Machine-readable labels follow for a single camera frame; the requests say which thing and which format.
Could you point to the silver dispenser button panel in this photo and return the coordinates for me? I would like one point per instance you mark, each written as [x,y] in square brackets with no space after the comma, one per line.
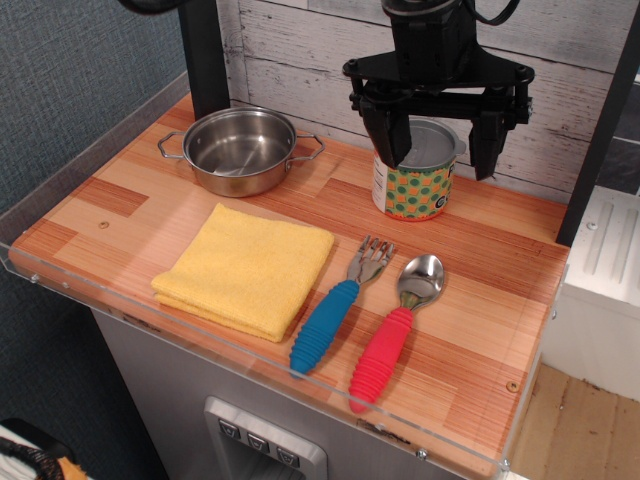
[249,447]

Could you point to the black and orange object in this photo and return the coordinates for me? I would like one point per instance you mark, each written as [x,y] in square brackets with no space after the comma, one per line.
[28,452]

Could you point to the yellow folded cloth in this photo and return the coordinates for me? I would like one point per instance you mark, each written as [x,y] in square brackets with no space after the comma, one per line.
[246,273]

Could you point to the blue handled fork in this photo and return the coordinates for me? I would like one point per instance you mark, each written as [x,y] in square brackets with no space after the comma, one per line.
[320,329]

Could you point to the stainless steel pot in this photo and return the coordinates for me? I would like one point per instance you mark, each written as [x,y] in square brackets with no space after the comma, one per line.
[245,151]

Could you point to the dark upright post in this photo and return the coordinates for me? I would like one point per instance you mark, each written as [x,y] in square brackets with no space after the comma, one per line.
[603,133]
[204,55]

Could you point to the dark right upright post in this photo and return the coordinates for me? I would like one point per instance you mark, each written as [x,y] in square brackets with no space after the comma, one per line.
[603,133]

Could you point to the dark left upright post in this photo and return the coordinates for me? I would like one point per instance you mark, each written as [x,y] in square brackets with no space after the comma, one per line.
[204,55]

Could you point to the white toy sink unit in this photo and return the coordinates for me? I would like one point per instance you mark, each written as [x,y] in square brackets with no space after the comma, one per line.
[593,330]

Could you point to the red handled spoon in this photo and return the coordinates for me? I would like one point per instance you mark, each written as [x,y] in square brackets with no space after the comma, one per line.
[419,284]

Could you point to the colourful can with grey lid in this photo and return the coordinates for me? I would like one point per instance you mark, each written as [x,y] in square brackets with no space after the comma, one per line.
[419,187]

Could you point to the clear acrylic table guard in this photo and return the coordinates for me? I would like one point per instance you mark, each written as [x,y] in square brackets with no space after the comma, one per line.
[465,370]

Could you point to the grey toy fridge cabinet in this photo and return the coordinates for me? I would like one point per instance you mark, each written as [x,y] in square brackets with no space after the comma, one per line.
[169,380]

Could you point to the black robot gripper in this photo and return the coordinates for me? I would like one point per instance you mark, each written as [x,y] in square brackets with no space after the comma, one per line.
[436,49]

